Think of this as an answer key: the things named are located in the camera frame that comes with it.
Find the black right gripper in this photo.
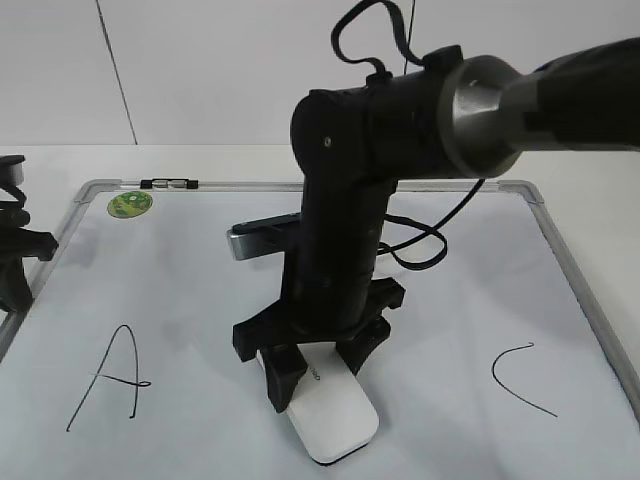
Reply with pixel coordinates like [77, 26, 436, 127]
[232, 182, 404, 413]

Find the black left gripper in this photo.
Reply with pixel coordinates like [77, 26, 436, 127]
[1, 187, 59, 313]

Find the white whiteboard eraser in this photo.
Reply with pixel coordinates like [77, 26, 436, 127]
[284, 343, 379, 465]

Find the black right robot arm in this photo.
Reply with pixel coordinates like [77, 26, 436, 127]
[233, 38, 639, 372]

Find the black silver marker clip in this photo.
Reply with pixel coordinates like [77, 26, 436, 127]
[139, 178, 199, 190]

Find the white framed whiteboard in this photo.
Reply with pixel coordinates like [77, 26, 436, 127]
[1, 182, 639, 479]

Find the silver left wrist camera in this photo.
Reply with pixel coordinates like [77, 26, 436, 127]
[0, 154, 25, 187]

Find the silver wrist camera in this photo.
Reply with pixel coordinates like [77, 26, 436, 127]
[227, 213, 300, 261]
[0, 154, 25, 187]

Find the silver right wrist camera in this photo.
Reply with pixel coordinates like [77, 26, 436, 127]
[227, 213, 300, 261]

